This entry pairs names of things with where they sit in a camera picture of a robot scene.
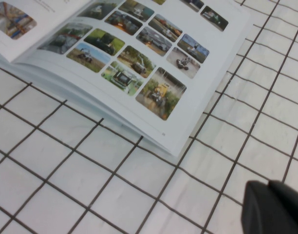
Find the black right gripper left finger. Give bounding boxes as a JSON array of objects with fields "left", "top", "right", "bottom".
[{"left": 241, "top": 180, "right": 296, "bottom": 234}]

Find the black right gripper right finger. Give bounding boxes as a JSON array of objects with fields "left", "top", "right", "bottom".
[{"left": 268, "top": 179, "right": 298, "bottom": 234}]

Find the white catalogue book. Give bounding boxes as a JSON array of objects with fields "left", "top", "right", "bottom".
[{"left": 0, "top": 0, "right": 254, "bottom": 158}]

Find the white black-grid tablecloth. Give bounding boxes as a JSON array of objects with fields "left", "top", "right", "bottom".
[{"left": 0, "top": 0, "right": 298, "bottom": 234}]

